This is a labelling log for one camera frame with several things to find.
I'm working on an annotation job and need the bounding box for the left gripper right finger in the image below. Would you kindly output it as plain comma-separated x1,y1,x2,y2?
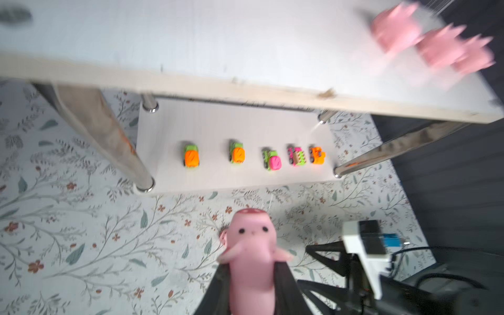
274,262,312,315

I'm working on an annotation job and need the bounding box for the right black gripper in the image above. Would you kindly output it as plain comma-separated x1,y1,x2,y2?
297,241,449,314

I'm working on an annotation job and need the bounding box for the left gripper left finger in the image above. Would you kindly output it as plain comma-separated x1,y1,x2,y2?
194,264,231,315

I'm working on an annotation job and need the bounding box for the pink green mixer truck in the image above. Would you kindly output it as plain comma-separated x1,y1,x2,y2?
262,149,282,171

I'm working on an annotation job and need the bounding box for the pink green toy car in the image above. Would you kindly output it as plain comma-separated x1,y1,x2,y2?
287,146,307,167

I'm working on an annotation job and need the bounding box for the orange toy car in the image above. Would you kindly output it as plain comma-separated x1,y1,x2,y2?
309,146,326,165

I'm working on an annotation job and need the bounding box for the orange green mixer truck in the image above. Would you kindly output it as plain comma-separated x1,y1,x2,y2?
183,144,200,168

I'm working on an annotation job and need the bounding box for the green orange toy truck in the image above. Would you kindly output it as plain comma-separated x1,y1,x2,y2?
229,142,245,164

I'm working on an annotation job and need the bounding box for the white two-tier shelf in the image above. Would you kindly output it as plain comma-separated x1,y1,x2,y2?
1,1,503,192

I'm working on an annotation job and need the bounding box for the floral patterned mat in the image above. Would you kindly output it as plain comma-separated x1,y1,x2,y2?
1,80,435,314

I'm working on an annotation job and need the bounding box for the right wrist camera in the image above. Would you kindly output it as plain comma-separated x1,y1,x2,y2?
342,220,403,300

